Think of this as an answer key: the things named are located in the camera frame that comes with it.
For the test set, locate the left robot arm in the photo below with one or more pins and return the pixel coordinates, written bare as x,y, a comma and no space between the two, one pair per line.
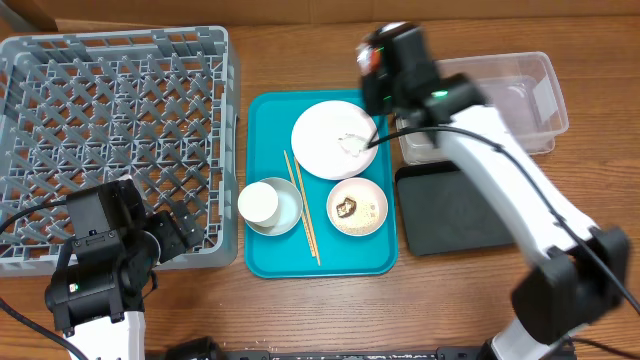
96,292

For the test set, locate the clear plastic bin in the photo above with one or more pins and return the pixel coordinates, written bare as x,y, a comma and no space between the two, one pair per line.
525,90

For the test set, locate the grey dish rack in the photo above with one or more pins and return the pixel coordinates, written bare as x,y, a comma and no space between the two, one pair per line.
80,110

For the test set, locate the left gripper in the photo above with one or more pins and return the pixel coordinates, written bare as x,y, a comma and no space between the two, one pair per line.
175,243

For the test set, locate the white tissue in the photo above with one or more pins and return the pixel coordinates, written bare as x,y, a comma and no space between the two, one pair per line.
353,144

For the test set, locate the grey bowl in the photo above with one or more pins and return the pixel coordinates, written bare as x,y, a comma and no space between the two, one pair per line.
290,212

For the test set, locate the brown food scrap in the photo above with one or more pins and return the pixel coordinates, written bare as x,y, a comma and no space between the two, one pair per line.
346,207

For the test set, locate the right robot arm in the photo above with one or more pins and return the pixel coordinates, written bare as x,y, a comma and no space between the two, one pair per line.
578,270

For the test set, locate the red snack wrapper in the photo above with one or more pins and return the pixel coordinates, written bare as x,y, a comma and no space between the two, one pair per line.
368,59

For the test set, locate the wooden chopstick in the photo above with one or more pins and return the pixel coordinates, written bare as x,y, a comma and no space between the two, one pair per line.
303,217
308,213

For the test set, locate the black tray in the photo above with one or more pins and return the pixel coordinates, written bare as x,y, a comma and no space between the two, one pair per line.
444,212

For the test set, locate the teal plastic tray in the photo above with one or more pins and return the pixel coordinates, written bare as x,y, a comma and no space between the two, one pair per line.
271,118

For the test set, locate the large white plate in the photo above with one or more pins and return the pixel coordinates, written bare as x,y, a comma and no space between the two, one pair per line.
315,134

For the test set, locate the small white bowl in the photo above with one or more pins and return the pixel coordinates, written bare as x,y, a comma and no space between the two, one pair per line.
372,206

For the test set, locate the white cup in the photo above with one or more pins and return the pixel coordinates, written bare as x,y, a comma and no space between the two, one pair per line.
258,203

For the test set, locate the left wooden chopstick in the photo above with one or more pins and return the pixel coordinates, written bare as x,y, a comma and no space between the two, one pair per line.
303,217

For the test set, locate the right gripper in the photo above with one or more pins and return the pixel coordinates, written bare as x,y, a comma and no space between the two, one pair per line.
375,100

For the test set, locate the right wooden chopstick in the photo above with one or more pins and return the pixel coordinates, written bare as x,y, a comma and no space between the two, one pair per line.
308,213

